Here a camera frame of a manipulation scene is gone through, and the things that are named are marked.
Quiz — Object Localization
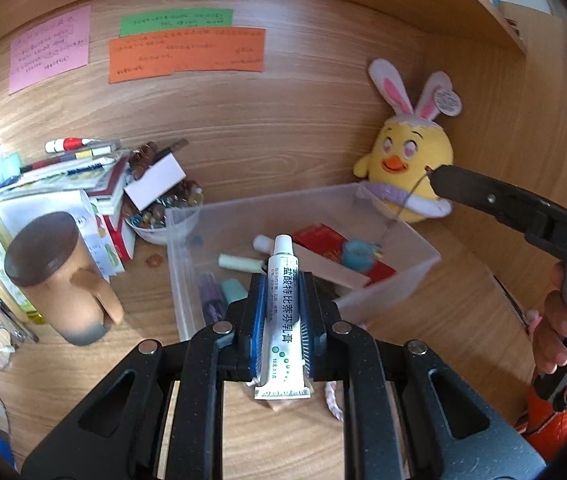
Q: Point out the thin wire necklace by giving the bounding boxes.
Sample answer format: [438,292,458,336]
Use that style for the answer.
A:
[380,167,438,246]

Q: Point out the purple small bottle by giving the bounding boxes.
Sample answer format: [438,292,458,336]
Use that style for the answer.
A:
[198,273,227,325]

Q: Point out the white ointment tube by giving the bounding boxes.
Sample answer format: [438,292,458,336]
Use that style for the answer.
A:
[254,234,312,402]

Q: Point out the light blue capped tube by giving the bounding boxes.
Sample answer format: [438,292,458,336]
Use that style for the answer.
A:
[221,278,248,304]

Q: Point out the pale green tube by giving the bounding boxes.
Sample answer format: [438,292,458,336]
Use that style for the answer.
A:
[217,254,267,274]

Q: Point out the red tea box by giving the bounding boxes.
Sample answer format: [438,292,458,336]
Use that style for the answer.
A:
[292,223,397,284]

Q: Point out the person right hand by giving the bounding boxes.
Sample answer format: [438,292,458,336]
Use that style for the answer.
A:
[533,263,567,374]

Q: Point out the yellow chick plush toy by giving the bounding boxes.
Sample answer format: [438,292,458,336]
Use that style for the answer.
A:
[353,58,462,223]

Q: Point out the clear plastic storage bin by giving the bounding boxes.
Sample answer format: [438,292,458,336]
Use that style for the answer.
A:
[166,184,441,340]

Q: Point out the brown mug with lid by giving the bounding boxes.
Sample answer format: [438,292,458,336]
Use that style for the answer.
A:
[4,211,125,347]

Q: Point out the bowl of beads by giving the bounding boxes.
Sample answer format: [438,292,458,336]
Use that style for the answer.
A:
[122,180,204,246]

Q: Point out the stack of books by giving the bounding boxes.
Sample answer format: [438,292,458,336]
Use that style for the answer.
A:
[0,150,129,278]

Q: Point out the white small cardboard box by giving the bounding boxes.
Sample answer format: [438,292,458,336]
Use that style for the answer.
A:
[124,154,187,210]

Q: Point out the red white marker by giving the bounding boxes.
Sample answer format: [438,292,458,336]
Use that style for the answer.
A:
[44,138,97,154]

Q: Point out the orange paper note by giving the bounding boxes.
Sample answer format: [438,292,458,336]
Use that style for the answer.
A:
[108,27,266,84]

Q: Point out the pink paper note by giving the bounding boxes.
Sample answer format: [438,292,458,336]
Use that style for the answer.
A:
[8,6,91,94]

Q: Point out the green paper note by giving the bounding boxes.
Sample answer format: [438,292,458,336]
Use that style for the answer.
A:
[120,8,233,37]

